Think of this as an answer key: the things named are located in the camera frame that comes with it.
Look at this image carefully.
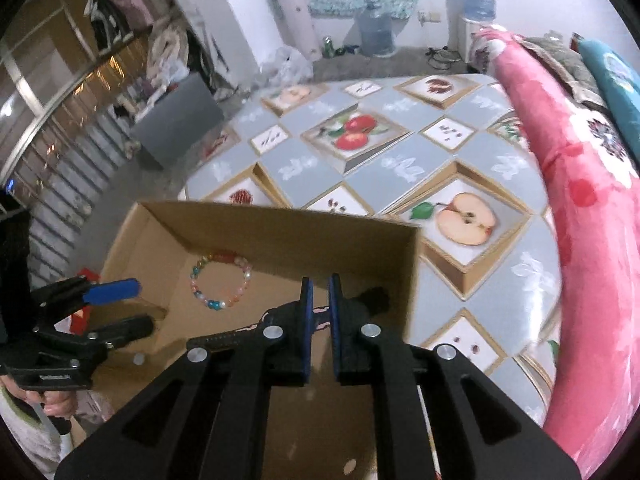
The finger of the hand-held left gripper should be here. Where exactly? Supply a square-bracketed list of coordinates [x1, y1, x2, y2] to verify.
[32, 314, 155, 361]
[31, 275, 142, 331]

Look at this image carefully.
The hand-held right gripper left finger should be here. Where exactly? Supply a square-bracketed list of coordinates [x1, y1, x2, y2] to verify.
[55, 276, 316, 480]

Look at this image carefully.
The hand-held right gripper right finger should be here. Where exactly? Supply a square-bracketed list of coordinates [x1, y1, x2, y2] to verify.
[327, 274, 583, 480]

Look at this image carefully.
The brown cardboard box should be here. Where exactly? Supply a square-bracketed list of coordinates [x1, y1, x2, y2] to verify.
[65, 201, 426, 480]

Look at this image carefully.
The multicolour bead bracelet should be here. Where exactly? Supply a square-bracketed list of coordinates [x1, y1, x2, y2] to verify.
[189, 251, 253, 311]

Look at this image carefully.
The person's left forearm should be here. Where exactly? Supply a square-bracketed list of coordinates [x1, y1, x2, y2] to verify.
[0, 375, 66, 466]

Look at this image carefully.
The person's left hand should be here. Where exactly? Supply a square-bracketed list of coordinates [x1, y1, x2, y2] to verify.
[20, 387, 78, 420]

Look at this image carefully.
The metal railing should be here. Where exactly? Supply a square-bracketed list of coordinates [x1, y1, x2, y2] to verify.
[0, 35, 151, 286]

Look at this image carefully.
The grey box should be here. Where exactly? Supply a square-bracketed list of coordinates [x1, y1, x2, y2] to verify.
[131, 72, 226, 168]

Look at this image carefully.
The fruit print tablecloth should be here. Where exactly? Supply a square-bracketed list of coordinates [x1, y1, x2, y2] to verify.
[177, 72, 563, 426]

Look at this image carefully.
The beige clothes pile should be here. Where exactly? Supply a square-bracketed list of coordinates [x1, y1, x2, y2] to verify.
[147, 22, 191, 91]

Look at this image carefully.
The white plastic bag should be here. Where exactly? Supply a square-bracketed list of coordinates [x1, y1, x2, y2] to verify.
[260, 46, 313, 83]

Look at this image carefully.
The black jacket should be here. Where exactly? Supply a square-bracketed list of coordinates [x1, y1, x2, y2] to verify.
[90, 0, 133, 56]

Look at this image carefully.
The pink floral blanket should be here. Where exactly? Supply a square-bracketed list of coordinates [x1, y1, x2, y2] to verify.
[472, 27, 640, 478]

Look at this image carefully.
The clear water jug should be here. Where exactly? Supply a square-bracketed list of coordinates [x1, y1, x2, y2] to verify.
[356, 2, 397, 57]

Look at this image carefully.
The white water dispenser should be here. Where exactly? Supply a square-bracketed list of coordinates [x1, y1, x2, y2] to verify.
[460, 17, 495, 63]

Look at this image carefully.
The grey patterned pillow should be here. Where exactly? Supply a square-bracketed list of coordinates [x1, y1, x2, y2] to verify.
[520, 35, 606, 106]

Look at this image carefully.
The teal pillow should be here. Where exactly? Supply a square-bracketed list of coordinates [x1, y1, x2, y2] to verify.
[577, 39, 640, 136]

